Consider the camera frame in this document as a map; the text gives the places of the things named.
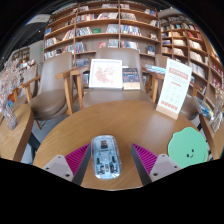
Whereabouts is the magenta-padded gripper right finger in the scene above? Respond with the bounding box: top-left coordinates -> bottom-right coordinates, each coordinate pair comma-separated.
130,143 -> 183,186

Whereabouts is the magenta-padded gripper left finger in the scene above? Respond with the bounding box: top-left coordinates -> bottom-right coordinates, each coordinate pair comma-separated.
41,143 -> 92,186

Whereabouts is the transparent computer mouse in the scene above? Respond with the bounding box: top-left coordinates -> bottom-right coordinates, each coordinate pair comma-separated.
90,134 -> 123,181

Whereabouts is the green cloud-shaped mouse pad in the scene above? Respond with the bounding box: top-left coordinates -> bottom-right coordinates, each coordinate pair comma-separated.
167,126 -> 209,169

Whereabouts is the round wooden side table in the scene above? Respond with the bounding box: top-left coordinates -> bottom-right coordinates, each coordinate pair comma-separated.
0,103 -> 35,163
199,113 -> 224,160

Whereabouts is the brown cushioned wooden armchair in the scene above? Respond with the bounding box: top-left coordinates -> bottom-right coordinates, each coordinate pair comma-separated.
154,54 -> 204,121
19,51 -> 75,122
55,47 -> 158,109

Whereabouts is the glass vase with pink flowers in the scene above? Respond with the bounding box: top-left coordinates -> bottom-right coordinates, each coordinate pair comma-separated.
0,59 -> 22,131

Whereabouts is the stack of colourful books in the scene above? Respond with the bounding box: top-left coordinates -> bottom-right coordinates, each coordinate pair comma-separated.
192,95 -> 214,119

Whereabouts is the glass vase with beige flowers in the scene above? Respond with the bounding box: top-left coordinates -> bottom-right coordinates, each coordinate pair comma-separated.
209,84 -> 224,134

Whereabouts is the white sign on wooden base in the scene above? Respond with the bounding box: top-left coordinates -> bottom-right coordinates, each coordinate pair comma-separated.
155,58 -> 193,120

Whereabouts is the dark blue book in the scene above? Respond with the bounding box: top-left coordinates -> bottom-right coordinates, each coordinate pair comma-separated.
122,67 -> 141,91

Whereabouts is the stack of light blue books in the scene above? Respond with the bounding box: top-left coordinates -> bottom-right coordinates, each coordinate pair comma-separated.
144,63 -> 167,76

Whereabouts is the white framed floral picture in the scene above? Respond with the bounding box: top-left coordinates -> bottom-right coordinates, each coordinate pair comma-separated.
88,58 -> 124,90

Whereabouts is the distant wooden bookshelf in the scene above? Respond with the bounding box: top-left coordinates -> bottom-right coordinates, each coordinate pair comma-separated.
11,46 -> 31,64

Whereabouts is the tall wooden bookshelf with books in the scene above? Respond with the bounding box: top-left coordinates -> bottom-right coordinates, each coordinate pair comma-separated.
159,14 -> 224,111

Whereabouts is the wide wooden bookshelf with books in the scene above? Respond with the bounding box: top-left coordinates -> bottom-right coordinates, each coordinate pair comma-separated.
43,2 -> 161,68

